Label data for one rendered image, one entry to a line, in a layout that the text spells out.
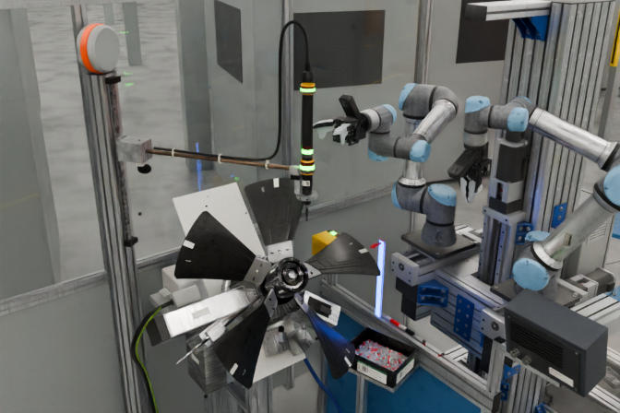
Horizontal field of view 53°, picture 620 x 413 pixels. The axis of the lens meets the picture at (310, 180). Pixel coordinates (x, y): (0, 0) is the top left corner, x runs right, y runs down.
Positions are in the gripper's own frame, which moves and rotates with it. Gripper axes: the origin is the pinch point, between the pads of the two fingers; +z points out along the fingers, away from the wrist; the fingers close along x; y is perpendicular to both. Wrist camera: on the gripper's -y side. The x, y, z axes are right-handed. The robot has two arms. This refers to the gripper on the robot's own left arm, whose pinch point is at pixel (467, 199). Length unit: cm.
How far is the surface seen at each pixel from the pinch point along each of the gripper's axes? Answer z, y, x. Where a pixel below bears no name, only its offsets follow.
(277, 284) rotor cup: 14, -66, 21
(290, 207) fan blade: -1, -48, 37
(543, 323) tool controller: 15, -23, -45
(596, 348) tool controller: 18, -20, -58
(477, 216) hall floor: 156, 244, 168
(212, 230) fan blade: -4, -78, 37
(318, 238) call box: 31, -19, 58
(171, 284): 40, -74, 84
